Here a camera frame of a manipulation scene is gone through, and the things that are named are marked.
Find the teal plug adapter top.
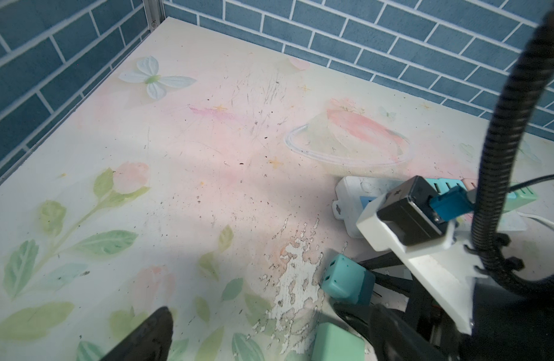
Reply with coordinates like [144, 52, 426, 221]
[425, 177, 466, 195]

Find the white long power strip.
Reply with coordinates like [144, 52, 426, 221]
[332, 176, 527, 239]

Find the green plug adapter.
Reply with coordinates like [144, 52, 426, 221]
[311, 323, 365, 361]
[503, 187, 538, 213]

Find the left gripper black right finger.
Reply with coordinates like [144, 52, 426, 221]
[369, 304, 447, 360]

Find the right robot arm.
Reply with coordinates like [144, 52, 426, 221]
[322, 6, 554, 360]

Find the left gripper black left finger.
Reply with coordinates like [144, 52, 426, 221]
[101, 306, 173, 361]

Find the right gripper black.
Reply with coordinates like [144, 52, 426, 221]
[333, 252, 472, 360]

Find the white power strip cable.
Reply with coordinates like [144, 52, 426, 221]
[515, 211, 554, 240]

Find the teal plug adapter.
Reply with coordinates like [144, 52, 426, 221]
[425, 177, 466, 195]
[321, 254, 376, 305]

